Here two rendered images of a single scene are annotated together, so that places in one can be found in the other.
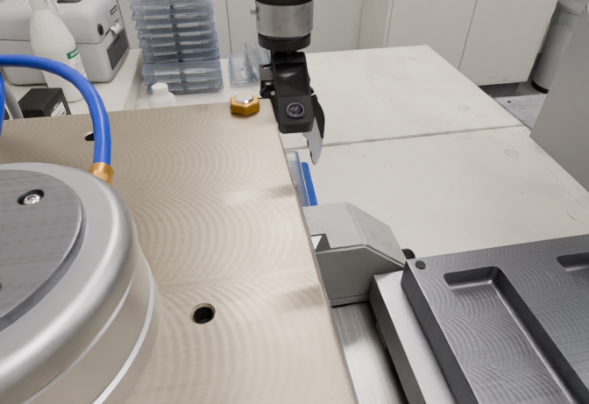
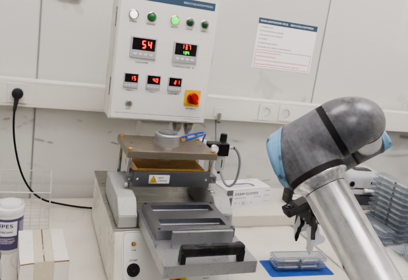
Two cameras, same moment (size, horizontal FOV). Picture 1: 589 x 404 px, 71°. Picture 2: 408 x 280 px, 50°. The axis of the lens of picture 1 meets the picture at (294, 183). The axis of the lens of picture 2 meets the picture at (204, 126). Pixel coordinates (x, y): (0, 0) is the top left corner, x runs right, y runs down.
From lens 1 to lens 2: 123 cm
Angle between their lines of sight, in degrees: 74
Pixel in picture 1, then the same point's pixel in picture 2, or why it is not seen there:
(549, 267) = (215, 216)
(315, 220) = (219, 192)
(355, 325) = not seen: hidden behind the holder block
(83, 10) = (350, 172)
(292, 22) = not seen: hidden behind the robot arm
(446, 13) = not seen: outside the picture
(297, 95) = (295, 203)
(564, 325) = (198, 213)
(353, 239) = (214, 195)
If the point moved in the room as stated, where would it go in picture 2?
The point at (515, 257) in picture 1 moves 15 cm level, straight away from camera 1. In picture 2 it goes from (218, 213) to (271, 231)
